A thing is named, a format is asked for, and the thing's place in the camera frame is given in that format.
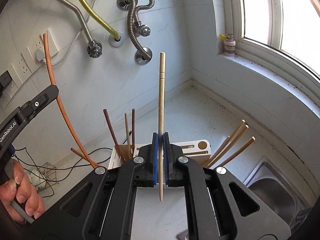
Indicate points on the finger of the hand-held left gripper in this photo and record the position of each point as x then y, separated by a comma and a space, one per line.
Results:
37, 103

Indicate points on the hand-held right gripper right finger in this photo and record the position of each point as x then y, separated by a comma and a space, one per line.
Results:
167, 165

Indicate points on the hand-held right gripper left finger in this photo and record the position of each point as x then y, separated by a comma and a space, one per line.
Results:
155, 165

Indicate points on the cream utensil holder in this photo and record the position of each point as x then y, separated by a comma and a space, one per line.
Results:
113, 158

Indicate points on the light grooved wooden chopstick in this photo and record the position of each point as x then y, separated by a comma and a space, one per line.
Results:
161, 100

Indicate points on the person's left hand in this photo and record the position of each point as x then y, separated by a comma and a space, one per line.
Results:
27, 200

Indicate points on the black power adapter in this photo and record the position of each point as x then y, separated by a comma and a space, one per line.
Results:
5, 78

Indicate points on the white bowl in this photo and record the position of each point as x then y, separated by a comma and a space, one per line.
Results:
41, 183
31, 177

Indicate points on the white plug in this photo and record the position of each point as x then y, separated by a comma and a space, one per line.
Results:
40, 55

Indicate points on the steel angle valve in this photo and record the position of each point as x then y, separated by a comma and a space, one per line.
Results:
95, 51
143, 30

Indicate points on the stainless steel sink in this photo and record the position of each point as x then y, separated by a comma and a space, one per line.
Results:
272, 187

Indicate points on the chrome faucet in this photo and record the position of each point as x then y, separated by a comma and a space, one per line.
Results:
303, 217

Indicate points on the row of white wall outlets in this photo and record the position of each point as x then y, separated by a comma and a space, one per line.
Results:
23, 65

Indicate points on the white wall flange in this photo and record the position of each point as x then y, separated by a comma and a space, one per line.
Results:
112, 43

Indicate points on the round steel wall flange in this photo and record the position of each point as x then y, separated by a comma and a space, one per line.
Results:
122, 2
140, 59

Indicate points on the white window frame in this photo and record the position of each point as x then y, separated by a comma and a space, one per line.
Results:
236, 17

